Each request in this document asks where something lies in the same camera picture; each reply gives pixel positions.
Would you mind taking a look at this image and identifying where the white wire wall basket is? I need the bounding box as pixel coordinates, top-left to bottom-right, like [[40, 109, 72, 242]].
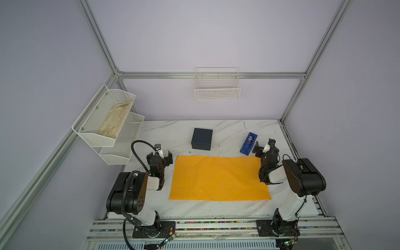
[[194, 67, 241, 101]]

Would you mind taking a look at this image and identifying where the beige cloth in bin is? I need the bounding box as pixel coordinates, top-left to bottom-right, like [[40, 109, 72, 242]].
[[98, 101, 133, 139]]

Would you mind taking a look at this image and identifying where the aluminium frame rail front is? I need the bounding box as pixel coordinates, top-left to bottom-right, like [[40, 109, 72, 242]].
[[83, 216, 351, 250]]

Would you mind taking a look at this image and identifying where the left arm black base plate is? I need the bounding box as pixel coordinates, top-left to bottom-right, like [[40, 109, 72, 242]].
[[132, 221, 176, 239]]

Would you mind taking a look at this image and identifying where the white lower mesh shelf bin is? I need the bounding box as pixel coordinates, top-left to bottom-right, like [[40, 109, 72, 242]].
[[100, 112, 145, 165]]

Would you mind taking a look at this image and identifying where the white upper mesh shelf bin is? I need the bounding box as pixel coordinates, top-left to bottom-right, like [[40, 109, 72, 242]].
[[72, 86, 135, 148]]

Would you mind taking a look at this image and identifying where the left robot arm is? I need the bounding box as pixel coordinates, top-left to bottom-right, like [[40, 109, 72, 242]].
[[106, 140, 173, 227]]

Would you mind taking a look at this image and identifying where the dark navy gift box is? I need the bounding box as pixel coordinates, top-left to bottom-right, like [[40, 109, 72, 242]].
[[191, 128, 213, 151]]

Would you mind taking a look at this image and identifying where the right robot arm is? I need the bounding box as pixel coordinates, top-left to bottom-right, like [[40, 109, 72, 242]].
[[253, 139, 326, 237]]

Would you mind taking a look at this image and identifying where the blue tape dispenser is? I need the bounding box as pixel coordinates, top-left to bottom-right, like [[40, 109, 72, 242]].
[[240, 132, 257, 156]]

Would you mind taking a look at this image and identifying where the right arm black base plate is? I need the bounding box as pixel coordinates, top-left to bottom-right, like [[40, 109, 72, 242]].
[[256, 220, 300, 237]]

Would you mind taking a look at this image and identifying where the white mesh shelf bin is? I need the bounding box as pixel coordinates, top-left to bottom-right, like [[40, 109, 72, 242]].
[[72, 86, 135, 148], [100, 112, 145, 165]]

